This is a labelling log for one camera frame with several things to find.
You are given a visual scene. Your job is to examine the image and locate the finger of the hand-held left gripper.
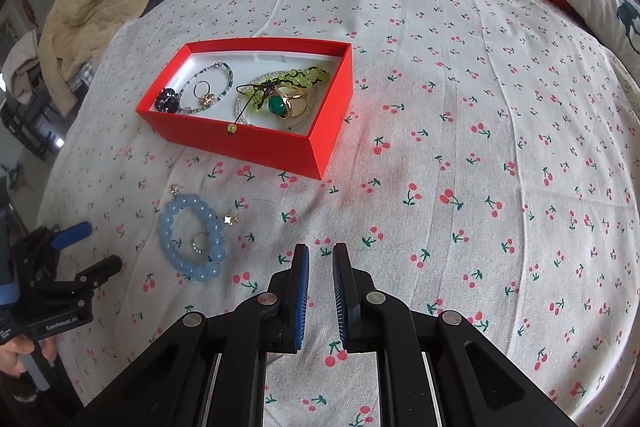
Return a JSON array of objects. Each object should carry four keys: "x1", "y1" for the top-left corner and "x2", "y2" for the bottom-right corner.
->
[
  {"x1": 47, "y1": 221, "x2": 93, "y2": 253},
  {"x1": 60, "y1": 254, "x2": 123, "y2": 295}
]

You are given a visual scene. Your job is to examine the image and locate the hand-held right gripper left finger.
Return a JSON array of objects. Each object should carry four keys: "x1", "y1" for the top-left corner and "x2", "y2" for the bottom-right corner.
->
[{"x1": 82, "y1": 243, "x2": 311, "y2": 427}]

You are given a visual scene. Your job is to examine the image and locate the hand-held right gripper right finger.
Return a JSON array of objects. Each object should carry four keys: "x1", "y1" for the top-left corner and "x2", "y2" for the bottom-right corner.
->
[{"x1": 332, "y1": 243, "x2": 576, "y2": 427}]

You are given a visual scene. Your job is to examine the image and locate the light blue bead bracelet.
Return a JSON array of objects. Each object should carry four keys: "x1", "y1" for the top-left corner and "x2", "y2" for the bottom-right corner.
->
[{"x1": 157, "y1": 193, "x2": 227, "y2": 282}]

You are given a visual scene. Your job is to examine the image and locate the red cardboard box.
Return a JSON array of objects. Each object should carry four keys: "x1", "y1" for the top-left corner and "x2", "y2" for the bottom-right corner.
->
[{"x1": 135, "y1": 37, "x2": 355, "y2": 181}]

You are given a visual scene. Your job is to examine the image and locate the dark flower ring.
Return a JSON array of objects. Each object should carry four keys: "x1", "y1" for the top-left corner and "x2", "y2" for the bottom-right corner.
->
[{"x1": 155, "y1": 88, "x2": 181, "y2": 112}]

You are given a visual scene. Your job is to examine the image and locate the large gold ring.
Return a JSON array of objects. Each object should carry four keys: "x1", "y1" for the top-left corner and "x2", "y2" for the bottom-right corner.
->
[{"x1": 267, "y1": 87, "x2": 313, "y2": 120}]

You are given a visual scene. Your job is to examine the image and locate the yellow-green knotted cord bracelet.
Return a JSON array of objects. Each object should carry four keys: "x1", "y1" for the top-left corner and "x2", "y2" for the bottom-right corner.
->
[{"x1": 227, "y1": 64, "x2": 331, "y2": 138}]

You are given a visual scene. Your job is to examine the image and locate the thin green seed bead bracelet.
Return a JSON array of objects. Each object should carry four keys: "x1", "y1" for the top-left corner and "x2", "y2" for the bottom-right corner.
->
[{"x1": 179, "y1": 62, "x2": 235, "y2": 115}]

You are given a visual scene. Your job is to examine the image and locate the person's left hand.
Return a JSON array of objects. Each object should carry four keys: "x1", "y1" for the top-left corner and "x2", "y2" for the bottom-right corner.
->
[{"x1": 0, "y1": 336, "x2": 58, "y2": 379}]

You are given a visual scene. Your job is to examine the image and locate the black metal rack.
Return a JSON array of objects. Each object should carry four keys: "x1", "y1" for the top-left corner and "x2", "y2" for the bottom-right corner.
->
[{"x1": 0, "y1": 97, "x2": 68, "y2": 162}]

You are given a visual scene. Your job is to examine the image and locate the plaid cloth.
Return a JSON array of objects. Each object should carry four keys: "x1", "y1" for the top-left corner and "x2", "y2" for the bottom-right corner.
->
[{"x1": 65, "y1": 62, "x2": 96, "y2": 88}]

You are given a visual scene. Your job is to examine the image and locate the pile of light clothing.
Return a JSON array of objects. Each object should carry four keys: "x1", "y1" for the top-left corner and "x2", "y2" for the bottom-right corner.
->
[{"x1": 2, "y1": 32, "x2": 51, "y2": 104}]

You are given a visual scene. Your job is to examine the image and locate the cherry print bedsheet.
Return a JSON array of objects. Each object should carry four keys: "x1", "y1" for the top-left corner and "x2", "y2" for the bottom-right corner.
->
[{"x1": 37, "y1": 0, "x2": 640, "y2": 427}]

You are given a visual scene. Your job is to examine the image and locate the white deer print pillow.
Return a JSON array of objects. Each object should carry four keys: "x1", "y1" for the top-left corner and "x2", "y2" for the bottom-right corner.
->
[{"x1": 564, "y1": 0, "x2": 640, "y2": 68}]

